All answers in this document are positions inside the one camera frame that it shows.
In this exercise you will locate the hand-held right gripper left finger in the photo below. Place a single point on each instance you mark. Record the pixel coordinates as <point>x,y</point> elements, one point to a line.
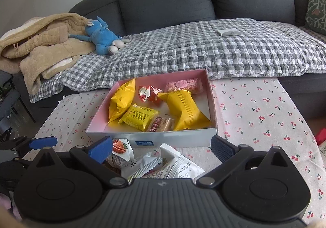
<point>100,149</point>

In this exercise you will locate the blue plush toy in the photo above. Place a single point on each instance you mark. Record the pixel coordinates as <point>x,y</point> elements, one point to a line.
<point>101,37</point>

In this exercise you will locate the beige fleece jacket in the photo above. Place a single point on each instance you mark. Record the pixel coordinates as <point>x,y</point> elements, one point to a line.
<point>45,52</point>

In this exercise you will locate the white box pink inside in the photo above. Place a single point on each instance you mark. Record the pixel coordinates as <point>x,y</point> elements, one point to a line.
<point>178,139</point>

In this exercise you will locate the yellow labelled packet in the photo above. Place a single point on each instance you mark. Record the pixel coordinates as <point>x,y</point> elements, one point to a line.
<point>138,117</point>

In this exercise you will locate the red triangular snack packet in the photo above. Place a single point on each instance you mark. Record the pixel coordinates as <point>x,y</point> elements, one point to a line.
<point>152,94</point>

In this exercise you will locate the white nut-print snack packet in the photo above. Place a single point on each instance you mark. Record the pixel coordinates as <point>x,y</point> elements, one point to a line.
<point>119,149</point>

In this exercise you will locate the white text-print snack packet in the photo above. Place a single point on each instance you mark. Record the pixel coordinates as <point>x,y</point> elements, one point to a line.
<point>183,167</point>

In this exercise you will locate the small white packet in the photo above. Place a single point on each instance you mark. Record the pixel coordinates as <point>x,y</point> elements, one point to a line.
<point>229,32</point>

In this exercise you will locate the grey checked quilt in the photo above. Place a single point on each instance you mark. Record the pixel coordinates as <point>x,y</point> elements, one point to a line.
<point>191,47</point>

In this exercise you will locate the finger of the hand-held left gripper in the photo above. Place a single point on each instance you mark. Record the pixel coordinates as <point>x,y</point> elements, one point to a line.
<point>42,142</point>

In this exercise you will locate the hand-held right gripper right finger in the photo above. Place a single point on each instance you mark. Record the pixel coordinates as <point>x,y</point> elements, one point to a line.
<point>221,147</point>

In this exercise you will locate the yellow crimped snack packet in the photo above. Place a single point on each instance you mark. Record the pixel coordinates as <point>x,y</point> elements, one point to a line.
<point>186,111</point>

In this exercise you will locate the cherry print tablecloth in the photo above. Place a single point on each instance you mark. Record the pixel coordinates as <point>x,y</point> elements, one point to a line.
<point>254,116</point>

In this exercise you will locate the red plastic object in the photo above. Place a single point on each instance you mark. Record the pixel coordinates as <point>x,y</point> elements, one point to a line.
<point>321,137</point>

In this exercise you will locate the green patterned cushion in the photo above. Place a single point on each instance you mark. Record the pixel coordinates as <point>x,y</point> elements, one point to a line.
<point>317,11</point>

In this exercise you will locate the pink snack packet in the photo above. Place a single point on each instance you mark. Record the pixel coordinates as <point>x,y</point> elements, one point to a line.
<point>183,85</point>

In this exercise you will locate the dark grey sofa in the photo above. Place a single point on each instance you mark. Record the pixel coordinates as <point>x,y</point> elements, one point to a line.
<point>165,1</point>

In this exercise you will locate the white plastic bag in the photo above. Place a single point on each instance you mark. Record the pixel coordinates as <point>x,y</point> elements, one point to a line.
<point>323,149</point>

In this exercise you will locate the clear tan nougat packet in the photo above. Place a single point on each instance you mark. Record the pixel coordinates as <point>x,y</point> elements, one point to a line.
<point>160,125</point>

